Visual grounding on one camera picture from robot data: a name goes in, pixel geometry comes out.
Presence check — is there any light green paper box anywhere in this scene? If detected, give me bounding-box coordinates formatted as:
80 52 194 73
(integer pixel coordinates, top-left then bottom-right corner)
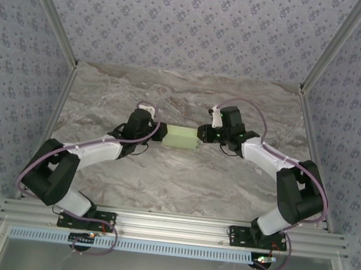
161 124 201 151

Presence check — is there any small black controller board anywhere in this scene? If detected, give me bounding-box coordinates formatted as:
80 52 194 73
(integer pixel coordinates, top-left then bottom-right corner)
68 230 97 247
250 252 280 270

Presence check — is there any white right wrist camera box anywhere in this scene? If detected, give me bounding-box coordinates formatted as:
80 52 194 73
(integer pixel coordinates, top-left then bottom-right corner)
205 104 226 130

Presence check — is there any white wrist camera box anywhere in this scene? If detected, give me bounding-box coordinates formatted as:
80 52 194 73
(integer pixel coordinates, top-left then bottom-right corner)
205 104 226 130
136 102 157 117

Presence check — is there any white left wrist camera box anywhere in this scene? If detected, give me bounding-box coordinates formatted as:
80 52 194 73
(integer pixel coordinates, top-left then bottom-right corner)
136 102 157 117

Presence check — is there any aluminium table side rail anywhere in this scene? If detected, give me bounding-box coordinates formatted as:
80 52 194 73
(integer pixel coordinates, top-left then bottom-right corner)
15 58 78 205
284 86 349 233

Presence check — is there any aluminium mounting rail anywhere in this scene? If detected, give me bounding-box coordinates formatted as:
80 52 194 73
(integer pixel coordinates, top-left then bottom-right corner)
0 195 351 261

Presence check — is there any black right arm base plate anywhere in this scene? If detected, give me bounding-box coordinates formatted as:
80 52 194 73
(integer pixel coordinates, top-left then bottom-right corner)
227 225 289 253

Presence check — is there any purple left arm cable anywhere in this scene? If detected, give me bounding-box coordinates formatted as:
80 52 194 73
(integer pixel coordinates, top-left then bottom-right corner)
7 87 135 259

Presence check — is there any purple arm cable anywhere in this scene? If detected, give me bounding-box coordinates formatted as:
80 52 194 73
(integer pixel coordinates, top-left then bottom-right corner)
196 95 340 270
7 87 135 259

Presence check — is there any slotted grey cable duct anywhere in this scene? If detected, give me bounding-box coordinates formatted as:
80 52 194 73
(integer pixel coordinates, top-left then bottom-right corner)
8 223 255 266

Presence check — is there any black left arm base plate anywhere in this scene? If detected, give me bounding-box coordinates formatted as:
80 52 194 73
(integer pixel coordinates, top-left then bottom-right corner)
56 206 117 234

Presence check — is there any aluminium frame post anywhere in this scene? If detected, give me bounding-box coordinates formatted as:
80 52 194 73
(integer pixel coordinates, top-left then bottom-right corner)
12 0 86 69
298 0 361 101

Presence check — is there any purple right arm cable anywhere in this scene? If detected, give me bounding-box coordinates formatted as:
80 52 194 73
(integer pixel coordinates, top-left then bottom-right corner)
196 95 340 270

